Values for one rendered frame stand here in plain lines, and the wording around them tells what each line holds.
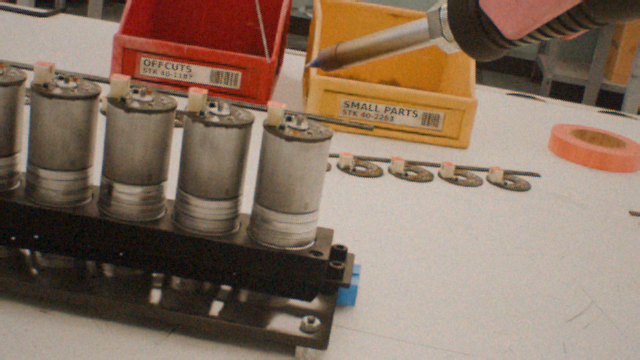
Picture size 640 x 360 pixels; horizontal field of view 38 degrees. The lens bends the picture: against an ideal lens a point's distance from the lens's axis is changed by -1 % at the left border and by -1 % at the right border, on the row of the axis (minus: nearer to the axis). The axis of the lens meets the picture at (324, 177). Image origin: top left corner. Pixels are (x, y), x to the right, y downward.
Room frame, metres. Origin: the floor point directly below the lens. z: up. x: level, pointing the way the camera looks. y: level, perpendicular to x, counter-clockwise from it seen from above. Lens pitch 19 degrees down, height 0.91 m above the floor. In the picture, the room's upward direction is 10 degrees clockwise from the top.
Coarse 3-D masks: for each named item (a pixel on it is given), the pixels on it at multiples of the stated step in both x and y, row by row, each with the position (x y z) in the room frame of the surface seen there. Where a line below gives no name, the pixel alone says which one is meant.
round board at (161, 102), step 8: (136, 88) 0.33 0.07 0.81; (120, 96) 0.31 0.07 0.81; (128, 96) 0.32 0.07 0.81; (152, 96) 0.33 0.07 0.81; (160, 96) 0.33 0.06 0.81; (168, 96) 0.33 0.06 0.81; (112, 104) 0.31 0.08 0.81; (120, 104) 0.31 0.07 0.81; (128, 104) 0.31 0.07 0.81; (144, 104) 0.31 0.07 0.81; (152, 104) 0.31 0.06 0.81; (160, 104) 0.32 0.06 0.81; (168, 104) 0.32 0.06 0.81; (176, 104) 0.32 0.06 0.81; (144, 112) 0.31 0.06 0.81; (152, 112) 0.31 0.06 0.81; (160, 112) 0.31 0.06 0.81
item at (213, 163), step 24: (192, 120) 0.31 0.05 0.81; (192, 144) 0.31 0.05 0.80; (216, 144) 0.31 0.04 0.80; (240, 144) 0.31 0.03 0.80; (192, 168) 0.31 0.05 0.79; (216, 168) 0.31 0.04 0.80; (240, 168) 0.31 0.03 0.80; (192, 192) 0.31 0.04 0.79; (216, 192) 0.31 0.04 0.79; (240, 192) 0.32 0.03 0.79; (192, 216) 0.31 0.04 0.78; (216, 216) 0.31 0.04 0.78; (240, 216) 0.32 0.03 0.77
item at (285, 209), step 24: (264, 144) 0.31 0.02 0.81; (288, 144) 0.31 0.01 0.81; (312, 144) 0.31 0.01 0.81; (264, 168) 0.31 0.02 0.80; (288, 168) 0.31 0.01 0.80; (312, 168) 0.31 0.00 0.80; (264, 192) 0.31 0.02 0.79; (288, 192) 0.31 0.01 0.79; (312, 192) 0.31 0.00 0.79; (264, 216) 0.31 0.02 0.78; (288, 216) 0.31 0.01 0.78; (312, 216) 0.31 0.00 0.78; (264, 240) 0.31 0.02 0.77; (288, 240) 0.31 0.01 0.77; (312, 240) 0.31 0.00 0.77
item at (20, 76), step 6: (6, 66) 0.33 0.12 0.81; (12, 66) 0.33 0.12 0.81; (6, 72) 0.33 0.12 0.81; (12, 72) 0.32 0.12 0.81; (18, 72) 0.33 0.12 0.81; (24, 72) 0.33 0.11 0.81; (0, 78) 0.32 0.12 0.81; (6, 78) 0.32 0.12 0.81; (12, 78) 0.32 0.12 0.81; (18, 78) 0.32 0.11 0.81; (24, 78) 0.32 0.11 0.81; (0, 84) 0.31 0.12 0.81; (6, 84) 0.31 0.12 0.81; (12, 84) 0.32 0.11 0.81
